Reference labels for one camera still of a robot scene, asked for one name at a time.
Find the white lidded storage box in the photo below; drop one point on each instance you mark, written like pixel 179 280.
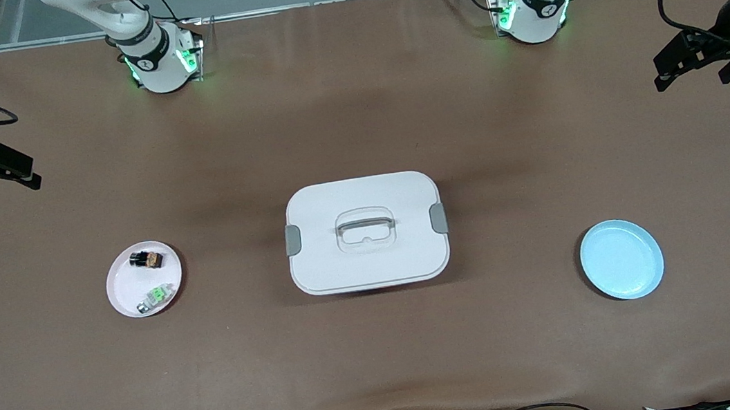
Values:
pixel 369 260

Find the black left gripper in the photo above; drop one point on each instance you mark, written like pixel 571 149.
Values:
pixel 728 23

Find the light blue round plate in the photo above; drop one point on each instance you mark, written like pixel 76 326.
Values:
pixel 622 260

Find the pink round plate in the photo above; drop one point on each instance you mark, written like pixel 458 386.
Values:
pixel 128 290

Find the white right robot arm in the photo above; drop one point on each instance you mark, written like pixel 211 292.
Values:
pixel 153 64

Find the green push-button switch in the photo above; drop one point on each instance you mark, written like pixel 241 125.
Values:
pixel 155 297

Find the orange push-button switch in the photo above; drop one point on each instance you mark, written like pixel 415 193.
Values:
pixel 147 259

